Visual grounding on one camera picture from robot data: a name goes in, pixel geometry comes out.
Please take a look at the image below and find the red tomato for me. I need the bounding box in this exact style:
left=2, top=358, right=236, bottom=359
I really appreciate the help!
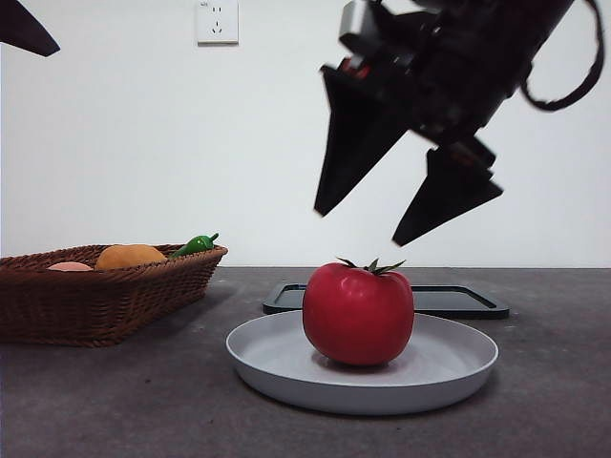
left=302, top=257, right=415, bottom=367

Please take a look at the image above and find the black flat tray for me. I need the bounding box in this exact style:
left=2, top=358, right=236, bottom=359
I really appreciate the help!
left=262, top=282, right=510, bottom=321

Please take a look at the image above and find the green chili pepper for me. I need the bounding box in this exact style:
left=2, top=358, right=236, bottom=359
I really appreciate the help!
left=167, top=232, right=220, bottom=260

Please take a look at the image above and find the grey round plate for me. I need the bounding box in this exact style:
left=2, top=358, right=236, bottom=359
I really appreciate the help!
left=224, top=309, right=499, bottom=416

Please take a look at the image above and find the pale pink vegetable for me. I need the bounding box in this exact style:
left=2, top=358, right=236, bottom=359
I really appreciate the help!
left=46, top=260, right=95, bottom=273

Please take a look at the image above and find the orange round fruit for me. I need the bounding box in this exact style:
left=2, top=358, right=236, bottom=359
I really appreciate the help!
left=95, top=243, right=168, bottom=272

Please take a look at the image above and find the brown wicker basket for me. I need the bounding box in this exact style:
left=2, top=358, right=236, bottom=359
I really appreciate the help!
left=0, top=243, right=228, bottom=348

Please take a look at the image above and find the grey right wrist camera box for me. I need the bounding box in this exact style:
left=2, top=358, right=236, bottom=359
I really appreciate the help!
left=338, top=0, right=383, bottom=52

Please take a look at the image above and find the white wall socket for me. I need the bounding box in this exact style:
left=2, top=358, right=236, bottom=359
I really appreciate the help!
left=196, top=0, right=240, bottom=47

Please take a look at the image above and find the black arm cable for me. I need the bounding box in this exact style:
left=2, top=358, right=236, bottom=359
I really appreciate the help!
left=519, top=0, right=605, bottom=113

